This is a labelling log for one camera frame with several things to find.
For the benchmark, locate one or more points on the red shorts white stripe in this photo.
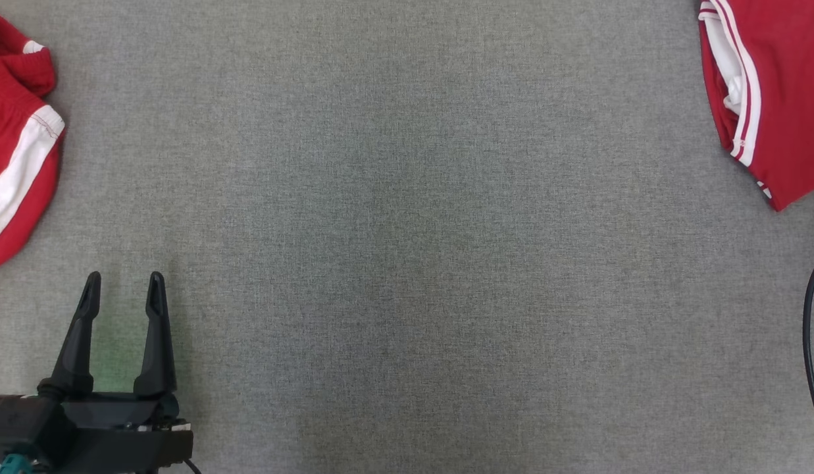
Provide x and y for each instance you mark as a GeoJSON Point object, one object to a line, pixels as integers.
{"type": "Point", "coordinates": [5, 112]}

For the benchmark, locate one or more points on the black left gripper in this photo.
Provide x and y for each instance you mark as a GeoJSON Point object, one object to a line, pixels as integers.
{"type": "Point", "coordinates": [124, 434]}

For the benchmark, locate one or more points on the red basketball jersey white trim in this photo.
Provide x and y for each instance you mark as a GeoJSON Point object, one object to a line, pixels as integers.
{"type": "Point", "coordinates": [788, 85]}

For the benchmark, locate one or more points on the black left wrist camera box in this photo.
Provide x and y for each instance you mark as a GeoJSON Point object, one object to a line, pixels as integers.
{"type": "Point", "coordinates": [18, 421]}

